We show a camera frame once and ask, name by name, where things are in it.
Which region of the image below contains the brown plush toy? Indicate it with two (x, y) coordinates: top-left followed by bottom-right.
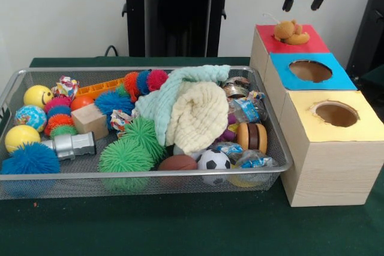
(262, 13), (311, 46)

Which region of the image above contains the cream knitted cloth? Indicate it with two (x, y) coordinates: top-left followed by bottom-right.
(166, 81), (230, 155)

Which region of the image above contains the mint knitted cloth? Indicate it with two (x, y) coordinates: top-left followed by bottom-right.
(134, 64), (232, 146)

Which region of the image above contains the multicolour spiky caterpillar toy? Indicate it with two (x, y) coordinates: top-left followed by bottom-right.
(115, 69), (169, 103)

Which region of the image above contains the wooden box with three holes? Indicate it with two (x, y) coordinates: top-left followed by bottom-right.
(249, 23), (384, 208)

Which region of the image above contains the metal mesh bin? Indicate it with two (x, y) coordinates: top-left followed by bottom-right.
(0, 65), (293, 200)

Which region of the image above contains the black chair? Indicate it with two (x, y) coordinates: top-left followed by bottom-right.
(344, 0), (384, 73)

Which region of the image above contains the dark green side table cloth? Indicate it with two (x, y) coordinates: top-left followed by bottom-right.
(358, 64), (384, 89)

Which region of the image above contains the wooden block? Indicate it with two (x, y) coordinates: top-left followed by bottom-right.
(71, 103), (109, 140)

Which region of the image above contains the silver plastic toy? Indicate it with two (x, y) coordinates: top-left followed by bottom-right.
(40, 131), (97, 161)

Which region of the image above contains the yellow smiley ball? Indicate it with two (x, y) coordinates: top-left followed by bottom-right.
(23, 85), (55, 109)

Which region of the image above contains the yellow tennis ball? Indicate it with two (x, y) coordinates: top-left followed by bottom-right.
(4, 124), (41, 153)

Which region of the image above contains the blue spiky rubber ball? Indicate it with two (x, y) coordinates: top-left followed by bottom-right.
(0, 141), (61, 175)

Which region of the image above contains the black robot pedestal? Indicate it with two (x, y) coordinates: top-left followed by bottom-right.
(115, 0), (242, 58)

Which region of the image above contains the black cable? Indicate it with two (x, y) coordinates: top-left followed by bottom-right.
(103, 44), (121, 57)

